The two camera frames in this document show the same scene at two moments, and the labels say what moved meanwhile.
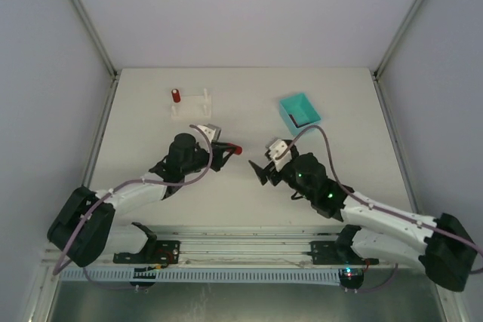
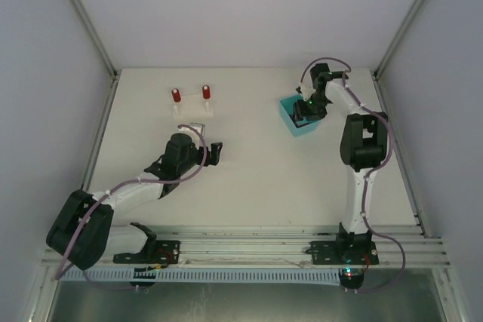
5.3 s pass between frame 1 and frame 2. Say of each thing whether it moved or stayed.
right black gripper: moved
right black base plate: stayed
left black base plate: stayed
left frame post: stayed
